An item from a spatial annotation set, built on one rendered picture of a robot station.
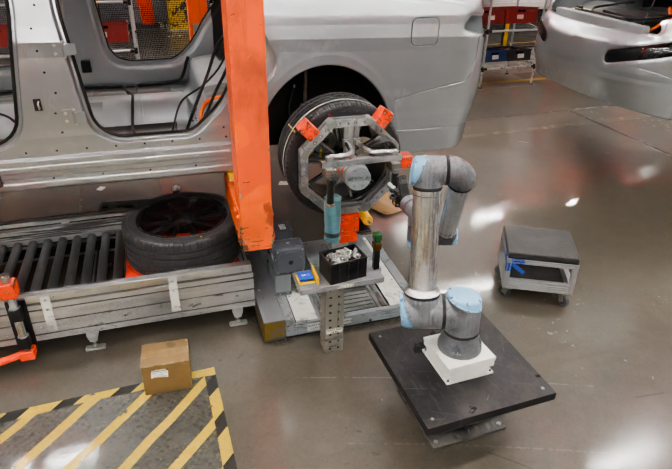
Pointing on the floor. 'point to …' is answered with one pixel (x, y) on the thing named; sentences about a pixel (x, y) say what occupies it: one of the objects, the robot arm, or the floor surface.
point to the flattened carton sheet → (385, 205)
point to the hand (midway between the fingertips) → (392, 182)
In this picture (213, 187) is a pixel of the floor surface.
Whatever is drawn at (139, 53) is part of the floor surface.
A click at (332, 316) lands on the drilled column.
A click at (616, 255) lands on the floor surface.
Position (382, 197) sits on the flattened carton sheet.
